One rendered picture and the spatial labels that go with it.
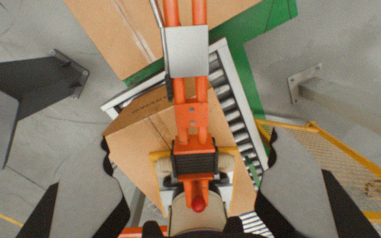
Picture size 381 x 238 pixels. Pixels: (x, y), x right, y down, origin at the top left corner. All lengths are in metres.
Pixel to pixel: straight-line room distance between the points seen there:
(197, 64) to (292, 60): 1.42
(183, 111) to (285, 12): 1.37
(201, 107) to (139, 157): 0.34
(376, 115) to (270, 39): 0.83
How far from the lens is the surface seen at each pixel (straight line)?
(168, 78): 0.25
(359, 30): 1.95
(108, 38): 0.87
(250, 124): 0.93
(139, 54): 0.82
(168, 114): 0.43
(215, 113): 0.43
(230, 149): 0.50
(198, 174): 0.36
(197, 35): 0.24
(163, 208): 0.70
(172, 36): 0.24
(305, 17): 1.63
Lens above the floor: 1.33
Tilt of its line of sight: 62 degrees down
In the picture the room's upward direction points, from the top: 176 degrees clockwise
